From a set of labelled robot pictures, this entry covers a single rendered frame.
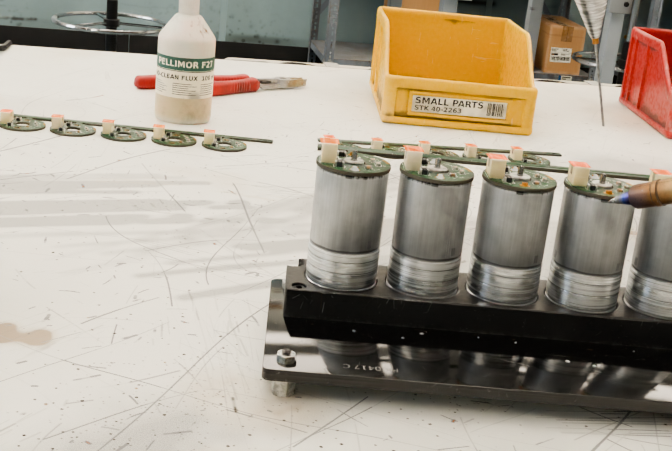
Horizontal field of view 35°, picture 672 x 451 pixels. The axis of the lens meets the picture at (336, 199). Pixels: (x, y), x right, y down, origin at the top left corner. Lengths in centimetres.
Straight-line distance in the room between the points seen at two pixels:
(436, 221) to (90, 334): 12
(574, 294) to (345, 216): 8
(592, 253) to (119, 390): 16
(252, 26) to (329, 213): 451
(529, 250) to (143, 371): 13
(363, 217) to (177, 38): 30
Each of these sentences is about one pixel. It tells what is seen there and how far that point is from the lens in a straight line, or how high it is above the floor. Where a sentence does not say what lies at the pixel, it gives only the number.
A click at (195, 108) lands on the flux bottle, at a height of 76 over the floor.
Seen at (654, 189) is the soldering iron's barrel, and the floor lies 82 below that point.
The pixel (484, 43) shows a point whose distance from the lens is 80.
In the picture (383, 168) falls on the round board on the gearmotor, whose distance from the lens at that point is 35.
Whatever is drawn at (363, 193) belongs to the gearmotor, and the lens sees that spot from 35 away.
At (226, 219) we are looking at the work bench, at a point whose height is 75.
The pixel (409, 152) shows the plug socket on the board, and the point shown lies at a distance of 35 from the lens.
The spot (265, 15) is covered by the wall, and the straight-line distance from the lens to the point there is 485.
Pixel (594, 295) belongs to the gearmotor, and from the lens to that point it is 37.
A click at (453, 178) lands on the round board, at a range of 35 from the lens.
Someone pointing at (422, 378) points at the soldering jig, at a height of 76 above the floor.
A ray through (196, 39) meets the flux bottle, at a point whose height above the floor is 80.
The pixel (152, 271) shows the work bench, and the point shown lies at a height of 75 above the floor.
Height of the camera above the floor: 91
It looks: 18 degrees down
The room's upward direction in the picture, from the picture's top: 6 degrees clockwise
